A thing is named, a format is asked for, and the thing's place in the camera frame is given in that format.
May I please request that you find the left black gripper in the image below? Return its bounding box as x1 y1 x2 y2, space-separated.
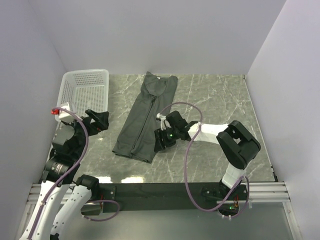
63 108 109 159

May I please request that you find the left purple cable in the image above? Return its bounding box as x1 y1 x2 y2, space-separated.
26 107 121 240

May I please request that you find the purple cable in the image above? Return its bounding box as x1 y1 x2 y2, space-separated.
158 101 250 221
26 107 121 240

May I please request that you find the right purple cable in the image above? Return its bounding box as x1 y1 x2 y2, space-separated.
158 101 250 221

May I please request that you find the dark grey t shirt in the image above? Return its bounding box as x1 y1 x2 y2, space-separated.
112 72 178 163

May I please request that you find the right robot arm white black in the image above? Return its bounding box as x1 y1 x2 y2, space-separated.
154 111 261 200

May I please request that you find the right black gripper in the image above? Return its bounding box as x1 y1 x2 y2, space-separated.
153 126 180 153

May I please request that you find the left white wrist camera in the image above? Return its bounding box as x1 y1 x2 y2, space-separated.
51 102 76 123

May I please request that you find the black base crossbar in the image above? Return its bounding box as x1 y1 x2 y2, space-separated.
99 181 250 216

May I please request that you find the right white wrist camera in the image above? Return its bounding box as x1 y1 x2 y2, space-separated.
156 113 171 131

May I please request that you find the white perforated plastic basket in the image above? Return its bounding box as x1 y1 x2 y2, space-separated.
57 69 109 117

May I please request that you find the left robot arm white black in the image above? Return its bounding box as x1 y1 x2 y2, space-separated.
20 107 109 240

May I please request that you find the aluminium frame rail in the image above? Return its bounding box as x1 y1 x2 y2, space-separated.
14 122 76 240

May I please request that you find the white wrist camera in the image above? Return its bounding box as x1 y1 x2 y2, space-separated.
51 102 76 123
156 113 171 131

